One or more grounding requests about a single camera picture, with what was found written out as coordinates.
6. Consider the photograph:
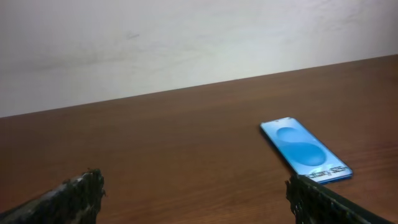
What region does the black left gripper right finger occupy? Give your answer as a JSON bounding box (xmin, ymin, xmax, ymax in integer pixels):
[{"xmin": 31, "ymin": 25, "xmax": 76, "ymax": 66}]
[{"xmin": 285, "ymin": 174, "xmax": 391, "ymax": 224}]

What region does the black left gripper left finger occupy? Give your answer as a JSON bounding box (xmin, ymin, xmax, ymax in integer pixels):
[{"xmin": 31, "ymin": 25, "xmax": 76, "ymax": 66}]
[{"xmin": 1, "ymin": 169, "xmax": 105, "ymax": 224}]

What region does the blue Galaxy smartphone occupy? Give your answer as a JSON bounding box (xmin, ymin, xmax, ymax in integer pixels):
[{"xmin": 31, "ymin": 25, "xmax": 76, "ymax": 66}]
[{"xmin": 260, "ymin": 117, "xmax": 353, "ymax": 184}]

